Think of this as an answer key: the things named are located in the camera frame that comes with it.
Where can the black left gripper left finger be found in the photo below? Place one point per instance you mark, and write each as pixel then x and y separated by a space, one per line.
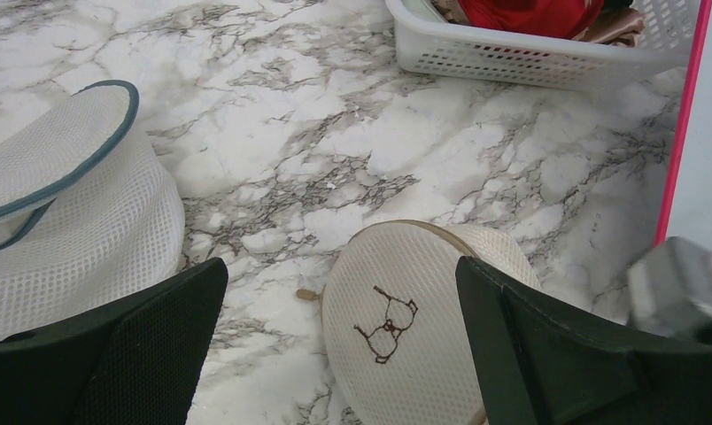
pixel 136 360

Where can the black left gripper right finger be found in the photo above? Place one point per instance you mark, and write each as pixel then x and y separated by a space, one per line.
pixel 540 360

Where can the red bra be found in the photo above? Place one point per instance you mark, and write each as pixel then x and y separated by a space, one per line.
pixel 562 19

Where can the pink framed whiteboard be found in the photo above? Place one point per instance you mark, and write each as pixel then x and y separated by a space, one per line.
pixel 687 199

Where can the white plastic basket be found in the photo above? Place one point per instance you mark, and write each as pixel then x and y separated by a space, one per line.
pixel 427 44

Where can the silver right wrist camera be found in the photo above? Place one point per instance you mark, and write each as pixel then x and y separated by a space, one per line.
pixel 670 291

